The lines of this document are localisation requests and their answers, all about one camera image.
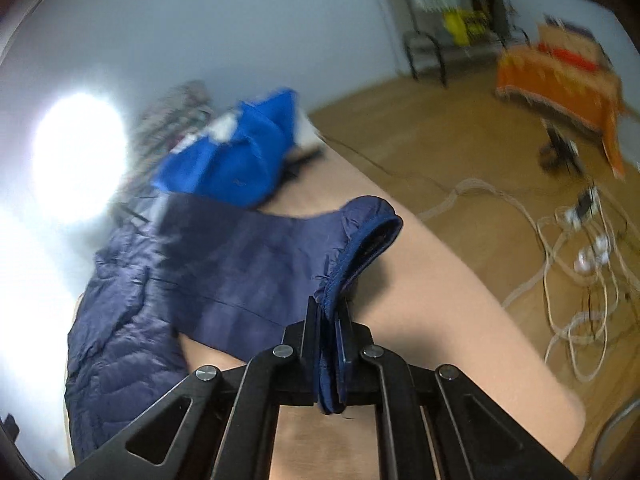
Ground yellow crate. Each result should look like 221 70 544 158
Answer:
442 9 490 47

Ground bright blue garment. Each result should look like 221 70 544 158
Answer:
152 89 297 208

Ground navy quilted puffer jacket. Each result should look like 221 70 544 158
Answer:
65 193 402 460

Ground black metal rack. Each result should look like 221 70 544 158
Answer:
402 30 448 88

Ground floral folded quilt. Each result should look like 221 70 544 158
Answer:
129 80 214 169

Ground white cables on floor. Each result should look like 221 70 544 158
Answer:
416 176 637 385

